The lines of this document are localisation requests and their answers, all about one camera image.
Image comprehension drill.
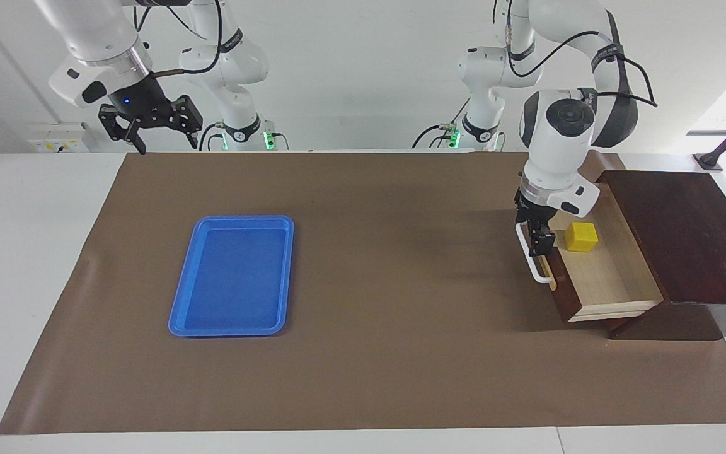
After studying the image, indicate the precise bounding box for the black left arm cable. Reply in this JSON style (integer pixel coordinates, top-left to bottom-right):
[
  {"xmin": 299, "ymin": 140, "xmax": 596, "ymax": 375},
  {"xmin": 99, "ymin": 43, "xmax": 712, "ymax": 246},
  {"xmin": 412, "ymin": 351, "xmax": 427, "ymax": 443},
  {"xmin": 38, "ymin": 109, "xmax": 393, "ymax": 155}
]
[{"xmin": 507, "ymin": 28, "xmax": 659, "ymax": 108}]

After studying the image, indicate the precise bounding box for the yellow cube block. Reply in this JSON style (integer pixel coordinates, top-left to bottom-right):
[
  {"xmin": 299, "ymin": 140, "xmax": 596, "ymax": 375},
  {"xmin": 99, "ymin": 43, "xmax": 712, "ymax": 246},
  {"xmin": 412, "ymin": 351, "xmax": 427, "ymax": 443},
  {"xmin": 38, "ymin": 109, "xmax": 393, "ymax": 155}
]
[{"xmin": 565, "ymin": 222, "xmax": 599, "ymax": 253}]

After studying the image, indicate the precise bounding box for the dark wooden drawer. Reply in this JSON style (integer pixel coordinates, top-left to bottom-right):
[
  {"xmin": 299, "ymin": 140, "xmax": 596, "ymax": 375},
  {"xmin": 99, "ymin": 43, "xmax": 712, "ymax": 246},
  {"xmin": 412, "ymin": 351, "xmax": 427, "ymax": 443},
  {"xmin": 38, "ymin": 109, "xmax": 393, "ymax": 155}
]
[{"xmin": 543, "ymin": 183, "xmax": 665, "ymax": 323}]

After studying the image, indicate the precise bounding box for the blue plastic tray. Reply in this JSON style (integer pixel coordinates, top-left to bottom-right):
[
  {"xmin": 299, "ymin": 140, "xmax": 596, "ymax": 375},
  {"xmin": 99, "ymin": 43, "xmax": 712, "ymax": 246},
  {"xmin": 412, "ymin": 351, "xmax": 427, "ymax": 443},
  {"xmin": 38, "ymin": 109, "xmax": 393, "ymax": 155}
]
[{"xmin": 168, "ymin": 216, "xmax": 294, "ymax": 337}]

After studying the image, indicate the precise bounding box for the white wall socket box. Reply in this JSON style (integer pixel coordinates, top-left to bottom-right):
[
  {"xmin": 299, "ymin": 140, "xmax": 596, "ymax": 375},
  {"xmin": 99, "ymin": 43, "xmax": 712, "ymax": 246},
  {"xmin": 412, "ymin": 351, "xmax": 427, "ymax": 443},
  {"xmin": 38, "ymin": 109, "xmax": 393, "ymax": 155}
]
[{"xmin": 28, "ymin": 123, "xmax": 89, "ymax": 153}]

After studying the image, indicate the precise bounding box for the white drawer handle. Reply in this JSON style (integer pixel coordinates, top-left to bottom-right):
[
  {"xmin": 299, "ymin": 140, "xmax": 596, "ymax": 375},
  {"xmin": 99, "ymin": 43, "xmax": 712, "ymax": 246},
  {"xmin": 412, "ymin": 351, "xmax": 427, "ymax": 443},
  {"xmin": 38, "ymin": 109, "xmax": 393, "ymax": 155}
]
[{"xmin": 516, "ymin": 222, "xmax": 556, "ymax": 284}]

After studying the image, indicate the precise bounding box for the black left base cable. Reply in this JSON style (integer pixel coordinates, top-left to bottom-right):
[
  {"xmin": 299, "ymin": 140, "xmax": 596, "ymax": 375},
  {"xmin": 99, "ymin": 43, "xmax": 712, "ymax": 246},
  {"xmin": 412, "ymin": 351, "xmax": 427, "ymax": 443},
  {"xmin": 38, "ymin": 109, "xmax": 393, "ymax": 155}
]
[{"xmin": 412, "ymin": 95, "xmax": 472, "ymax": 149}]

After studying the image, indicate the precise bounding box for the black base cable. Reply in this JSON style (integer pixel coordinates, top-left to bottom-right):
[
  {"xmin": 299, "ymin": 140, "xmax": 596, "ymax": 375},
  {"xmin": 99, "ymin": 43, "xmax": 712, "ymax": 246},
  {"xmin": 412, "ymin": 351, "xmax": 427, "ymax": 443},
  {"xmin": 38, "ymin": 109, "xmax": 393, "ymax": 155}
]
[
  {"xmin": 198, "ymin": 123, "xmax": 226, "ymax": 152},
  {"xmin": 412, "ymin": 95, "xmax": 472, "ymax": 149}
]

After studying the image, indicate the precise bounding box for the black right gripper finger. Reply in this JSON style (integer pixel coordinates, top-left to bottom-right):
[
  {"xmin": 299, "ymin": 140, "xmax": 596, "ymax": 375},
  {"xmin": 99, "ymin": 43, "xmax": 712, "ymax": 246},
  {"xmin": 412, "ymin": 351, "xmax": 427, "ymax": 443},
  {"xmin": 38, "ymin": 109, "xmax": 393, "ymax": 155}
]
[
  {"xmin": 100, "ymin": 107, "xmax": 147, "ymax": 155},
  {"xmin": 171, "ymin": 95, "xmax": 204, "ymax": 150}
]

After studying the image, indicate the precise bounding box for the dark brown wooden cabinet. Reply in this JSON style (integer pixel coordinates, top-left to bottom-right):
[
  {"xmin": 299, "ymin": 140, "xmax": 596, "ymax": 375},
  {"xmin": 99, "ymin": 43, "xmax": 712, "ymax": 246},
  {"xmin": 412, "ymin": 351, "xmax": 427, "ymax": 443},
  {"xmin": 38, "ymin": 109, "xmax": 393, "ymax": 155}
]
[{"xmin": 596, "ymin": 170, "xmax": 726, "ymax": 341}]

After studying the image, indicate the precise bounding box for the brown table mat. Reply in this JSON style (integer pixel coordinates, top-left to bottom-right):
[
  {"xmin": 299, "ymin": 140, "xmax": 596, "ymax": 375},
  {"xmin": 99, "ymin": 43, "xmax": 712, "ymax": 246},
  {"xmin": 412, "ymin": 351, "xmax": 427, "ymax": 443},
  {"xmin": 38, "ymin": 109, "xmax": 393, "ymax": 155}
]
[{"xmin": 0, "ymin": 151, "xmax": 726, "ymax": 436}]

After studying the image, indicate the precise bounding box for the black right base cable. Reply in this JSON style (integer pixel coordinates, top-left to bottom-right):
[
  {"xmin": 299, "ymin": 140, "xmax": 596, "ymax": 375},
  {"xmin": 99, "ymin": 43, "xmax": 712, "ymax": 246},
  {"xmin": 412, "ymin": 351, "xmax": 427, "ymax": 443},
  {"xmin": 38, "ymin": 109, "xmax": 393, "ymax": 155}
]
[{"xmin": 198, "ymin": 123, "xmax": 226, "ymax": 152}]

